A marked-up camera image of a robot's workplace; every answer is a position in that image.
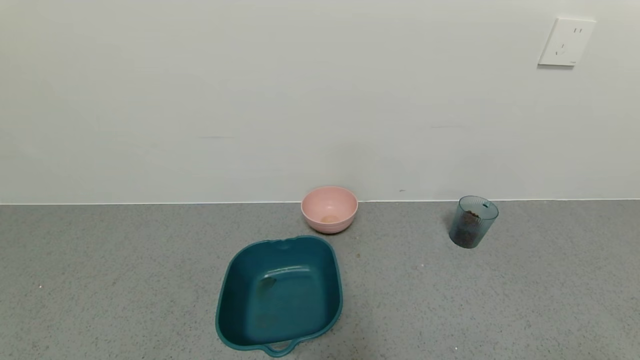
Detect teal plastic basin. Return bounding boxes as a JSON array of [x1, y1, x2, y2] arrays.
[[215, 235, 344, 358]]

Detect pink plastic bowl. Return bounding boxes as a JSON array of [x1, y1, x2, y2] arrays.
[[301, 186, 359, 235]]

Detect white wall socket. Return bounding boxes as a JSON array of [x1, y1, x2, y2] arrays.
[[538, 18, 597, 67]]

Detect transparent blue ribbed cup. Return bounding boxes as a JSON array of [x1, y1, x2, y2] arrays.
[[448, 195, 500, 249]]

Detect brown pellets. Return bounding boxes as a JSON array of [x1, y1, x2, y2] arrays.
[[452, 210, 484, 248]]

